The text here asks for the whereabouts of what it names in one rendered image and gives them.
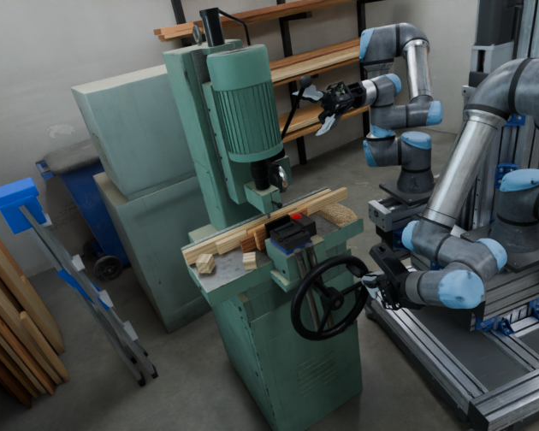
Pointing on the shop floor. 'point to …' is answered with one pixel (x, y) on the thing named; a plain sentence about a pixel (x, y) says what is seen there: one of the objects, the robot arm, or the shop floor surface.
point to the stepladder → (68, 268)
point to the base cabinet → (293, 360)
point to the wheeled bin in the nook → (88, 204)
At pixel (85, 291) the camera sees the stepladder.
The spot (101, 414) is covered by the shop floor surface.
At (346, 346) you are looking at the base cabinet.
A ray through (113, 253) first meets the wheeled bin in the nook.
